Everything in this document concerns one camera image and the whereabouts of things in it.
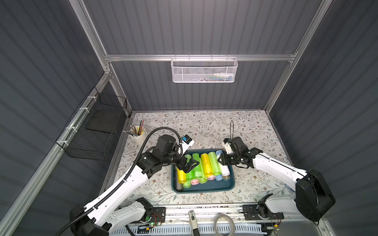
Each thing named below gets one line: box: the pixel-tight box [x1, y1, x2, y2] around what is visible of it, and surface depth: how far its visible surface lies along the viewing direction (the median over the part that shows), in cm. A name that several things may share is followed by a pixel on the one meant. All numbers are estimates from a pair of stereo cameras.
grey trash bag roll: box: [175, 182, 184, 192], surface depth 82 cm
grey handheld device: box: [188, 209, 201, 236], surface depth 69 cm
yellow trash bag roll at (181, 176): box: [176, 166, 187, 184], surface depth 80 cm
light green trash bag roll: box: [208, 151, 222, 177], surface depth 85 cm
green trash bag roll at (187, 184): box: [183, 180, 192, 189], surface depth 82 cm
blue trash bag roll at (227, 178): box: [222, 175, 231, 181], surface depth 84 cm
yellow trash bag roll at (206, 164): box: [200, 152, 213, 177], surface depth 85 cm
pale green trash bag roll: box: [198, 177, 208, 184], surface depth 83 cm
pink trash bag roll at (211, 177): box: [207, 174, 216, 181], surface depth 84 cm
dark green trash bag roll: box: [191, 152, 203, 179], surface depth 82 cm
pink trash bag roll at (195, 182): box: [190, 178, 200, 186], surface depth 83 cm
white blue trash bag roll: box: [215, 149, 224, 181], surface depth 84 cm
